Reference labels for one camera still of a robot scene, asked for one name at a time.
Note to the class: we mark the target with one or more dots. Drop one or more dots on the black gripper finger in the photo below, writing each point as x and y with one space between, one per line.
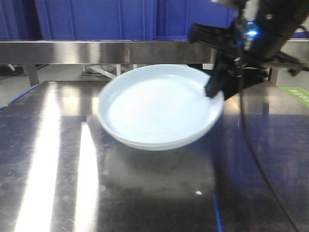
222 78
237 82

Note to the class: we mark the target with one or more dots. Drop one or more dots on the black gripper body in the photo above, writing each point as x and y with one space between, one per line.
254 44

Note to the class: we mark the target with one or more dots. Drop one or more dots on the light blue plate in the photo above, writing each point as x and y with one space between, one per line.
159 95
146 137

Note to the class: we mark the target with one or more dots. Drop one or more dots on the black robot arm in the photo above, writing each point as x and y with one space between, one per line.
250 8

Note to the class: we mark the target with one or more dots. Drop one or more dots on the stainless steel shelf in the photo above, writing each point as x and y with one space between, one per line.
31 53

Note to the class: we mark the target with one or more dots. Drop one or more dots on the green floor sign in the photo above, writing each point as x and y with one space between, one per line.
300 94

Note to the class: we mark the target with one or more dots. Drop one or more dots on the large blue crate centre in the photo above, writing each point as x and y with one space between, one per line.
136 20

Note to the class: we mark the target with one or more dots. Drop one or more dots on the blue crate left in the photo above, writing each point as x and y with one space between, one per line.
19 20

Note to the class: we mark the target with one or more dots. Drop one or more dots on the white metal frame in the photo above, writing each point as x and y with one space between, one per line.
110 71

